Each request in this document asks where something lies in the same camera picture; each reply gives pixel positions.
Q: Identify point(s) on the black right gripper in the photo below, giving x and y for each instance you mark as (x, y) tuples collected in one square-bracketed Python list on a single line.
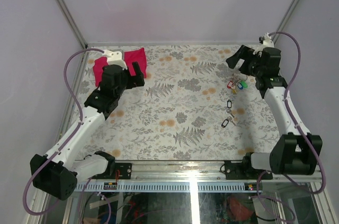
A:
[(241, 54)]

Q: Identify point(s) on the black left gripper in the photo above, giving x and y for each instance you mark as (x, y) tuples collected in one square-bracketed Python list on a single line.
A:
[(134, 81)]

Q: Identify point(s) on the large metal keyring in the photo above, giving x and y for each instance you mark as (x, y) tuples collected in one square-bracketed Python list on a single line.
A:
[(238, 77)]

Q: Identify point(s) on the key with blue tag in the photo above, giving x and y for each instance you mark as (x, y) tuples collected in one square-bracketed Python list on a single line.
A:
[(239, 85)]

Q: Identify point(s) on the green key tag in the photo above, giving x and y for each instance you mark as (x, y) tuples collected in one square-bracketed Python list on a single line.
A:
[(244, 85)]

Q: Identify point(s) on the key with red tag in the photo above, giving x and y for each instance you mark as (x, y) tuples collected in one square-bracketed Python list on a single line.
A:
[(231, 85)]

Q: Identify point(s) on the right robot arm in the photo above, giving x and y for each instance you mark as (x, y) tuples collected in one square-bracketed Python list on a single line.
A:
[(296, 150)]

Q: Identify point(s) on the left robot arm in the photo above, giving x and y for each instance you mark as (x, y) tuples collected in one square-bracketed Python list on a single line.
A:
[(57, 172)]

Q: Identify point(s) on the red cloth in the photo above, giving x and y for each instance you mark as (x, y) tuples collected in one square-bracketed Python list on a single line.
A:
[(138, 56)]

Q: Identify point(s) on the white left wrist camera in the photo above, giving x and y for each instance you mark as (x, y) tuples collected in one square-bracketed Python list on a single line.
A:
[(115, 58)]

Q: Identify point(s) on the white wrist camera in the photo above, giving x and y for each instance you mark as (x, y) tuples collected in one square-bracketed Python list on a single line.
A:
[(265, 42), (115, 58)]

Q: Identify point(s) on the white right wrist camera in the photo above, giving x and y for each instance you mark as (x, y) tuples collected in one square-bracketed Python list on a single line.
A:
[(265, 42)]

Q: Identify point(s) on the metal mounting rail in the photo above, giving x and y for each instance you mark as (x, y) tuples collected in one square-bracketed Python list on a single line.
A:
[(177, 170)]

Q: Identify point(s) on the slotted cable duct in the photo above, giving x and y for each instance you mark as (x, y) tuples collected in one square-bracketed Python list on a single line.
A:
[(167, 187)]

